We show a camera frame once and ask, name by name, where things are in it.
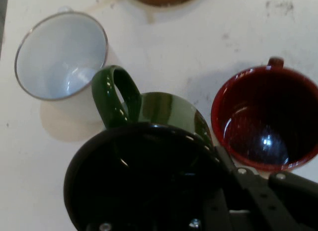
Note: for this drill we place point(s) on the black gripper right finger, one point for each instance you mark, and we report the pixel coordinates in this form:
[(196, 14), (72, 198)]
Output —
[(285, 203)]

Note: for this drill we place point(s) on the green enamel mug white print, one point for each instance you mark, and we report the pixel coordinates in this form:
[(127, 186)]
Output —
[(161, 109)]

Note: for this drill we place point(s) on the red ceramic mug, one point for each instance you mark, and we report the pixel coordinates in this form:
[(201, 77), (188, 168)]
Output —
[(261, 111)]

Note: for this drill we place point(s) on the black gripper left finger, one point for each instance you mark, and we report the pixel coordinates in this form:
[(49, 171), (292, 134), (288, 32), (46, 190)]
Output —
[(217, 211)]

